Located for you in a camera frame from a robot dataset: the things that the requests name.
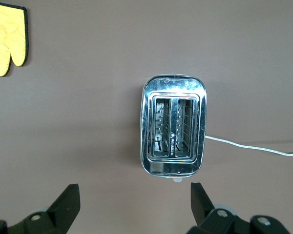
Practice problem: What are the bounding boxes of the white toaster power cord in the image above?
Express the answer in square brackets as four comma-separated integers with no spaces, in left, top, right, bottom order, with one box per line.
[205,135,293,156]

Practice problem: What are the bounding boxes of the silver two-slot toaster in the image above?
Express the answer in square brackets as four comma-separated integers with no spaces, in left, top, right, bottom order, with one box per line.
[139,74,208,183]

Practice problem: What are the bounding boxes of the yellow oven mitt with thumb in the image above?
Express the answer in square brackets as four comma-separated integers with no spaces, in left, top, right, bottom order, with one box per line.
[0,0,29,78]

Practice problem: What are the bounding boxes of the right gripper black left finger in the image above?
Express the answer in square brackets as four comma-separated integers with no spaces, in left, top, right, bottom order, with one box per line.
[0,183,81,234]

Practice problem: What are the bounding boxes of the brown table cover sheet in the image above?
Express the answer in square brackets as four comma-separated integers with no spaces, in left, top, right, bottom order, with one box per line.
[0,0,293,234]

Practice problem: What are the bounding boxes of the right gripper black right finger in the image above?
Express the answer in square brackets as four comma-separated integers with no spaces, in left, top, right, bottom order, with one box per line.
[187,182,291,234]

